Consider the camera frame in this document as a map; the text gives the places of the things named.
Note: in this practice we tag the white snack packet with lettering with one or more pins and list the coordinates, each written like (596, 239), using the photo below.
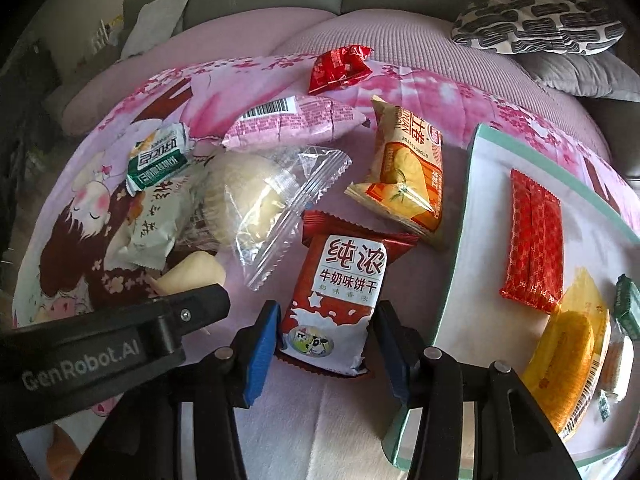
(150, 225)

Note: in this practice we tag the pink sofa seat cover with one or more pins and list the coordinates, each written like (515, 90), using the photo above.
(400, 35)

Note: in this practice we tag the dark red milk biscuit packet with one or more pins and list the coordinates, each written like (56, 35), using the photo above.
(335, 300)

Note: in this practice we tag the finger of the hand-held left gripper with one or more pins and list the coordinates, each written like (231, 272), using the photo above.
(200, 307)

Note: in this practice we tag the clear packet with white bun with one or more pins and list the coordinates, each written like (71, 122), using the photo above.
(265, 200)

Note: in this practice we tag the small dark green packet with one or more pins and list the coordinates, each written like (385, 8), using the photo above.
(629, 305)

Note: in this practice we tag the round peach pastry packet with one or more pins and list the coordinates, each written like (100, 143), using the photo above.
(616, 360)

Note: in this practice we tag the teal-rimmed white tray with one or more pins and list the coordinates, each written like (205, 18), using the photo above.
(490, 200)

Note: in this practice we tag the shiny red candy packet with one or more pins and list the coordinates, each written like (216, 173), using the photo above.
(340, 67)

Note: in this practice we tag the pink cartoon printed blanket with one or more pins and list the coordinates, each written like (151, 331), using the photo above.
(65, 250)

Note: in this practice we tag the yellow cake packet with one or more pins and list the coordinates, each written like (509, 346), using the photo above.
(560, 355)

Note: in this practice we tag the orange and yellow snack packet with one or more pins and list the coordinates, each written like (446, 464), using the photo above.
(410, 175)

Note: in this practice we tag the green-edged clear rice cake packet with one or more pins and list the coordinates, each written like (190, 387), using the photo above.
(603, 405)

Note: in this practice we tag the white slatted object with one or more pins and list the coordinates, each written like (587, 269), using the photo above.
(100, 35)

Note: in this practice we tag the light grey small pillow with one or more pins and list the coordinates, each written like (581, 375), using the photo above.
(150, 25)

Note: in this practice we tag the pale yellow snack packet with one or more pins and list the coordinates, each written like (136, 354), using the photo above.
(192, 272)

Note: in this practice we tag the green and white snack packet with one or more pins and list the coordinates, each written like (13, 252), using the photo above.
(157, 157)

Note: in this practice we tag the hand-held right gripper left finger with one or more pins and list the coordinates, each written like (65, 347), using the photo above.
(260, 355)

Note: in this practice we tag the pink snack packet with barcode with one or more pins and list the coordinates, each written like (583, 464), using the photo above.
(295, 120)

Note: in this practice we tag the red patterned packet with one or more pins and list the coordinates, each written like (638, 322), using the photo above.
(535, 240)

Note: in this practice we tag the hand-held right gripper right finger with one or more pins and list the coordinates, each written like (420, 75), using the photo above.
(395, 360)

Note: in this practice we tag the black and white patterned pillow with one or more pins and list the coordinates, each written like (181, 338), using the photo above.
(535, 22)

